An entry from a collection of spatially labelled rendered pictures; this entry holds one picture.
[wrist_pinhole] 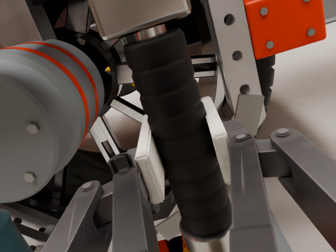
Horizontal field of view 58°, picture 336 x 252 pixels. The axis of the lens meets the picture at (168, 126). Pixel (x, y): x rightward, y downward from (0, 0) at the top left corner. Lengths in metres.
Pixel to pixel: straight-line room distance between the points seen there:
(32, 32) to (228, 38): 0.24
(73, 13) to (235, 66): 0.26
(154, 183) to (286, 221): 1.22
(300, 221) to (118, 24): 1.25
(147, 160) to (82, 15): 0.37
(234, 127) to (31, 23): 0.31
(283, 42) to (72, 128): 0.27
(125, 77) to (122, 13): 0.34
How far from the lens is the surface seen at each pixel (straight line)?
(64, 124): 0.30
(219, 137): 0.15
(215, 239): 0.21
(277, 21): 0.40
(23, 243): 0.46
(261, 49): 0.40
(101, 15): 0.17
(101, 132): 0.54
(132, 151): 0.19
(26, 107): 0.27
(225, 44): 0.39
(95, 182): 0.16
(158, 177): 0.17
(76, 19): 0.51
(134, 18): 0.16
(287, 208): 1.42
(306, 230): 1.32
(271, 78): 0.51
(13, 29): 0.43
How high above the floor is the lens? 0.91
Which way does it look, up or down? 20 degrees down
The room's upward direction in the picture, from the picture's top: 18 degrees counter-clockwise
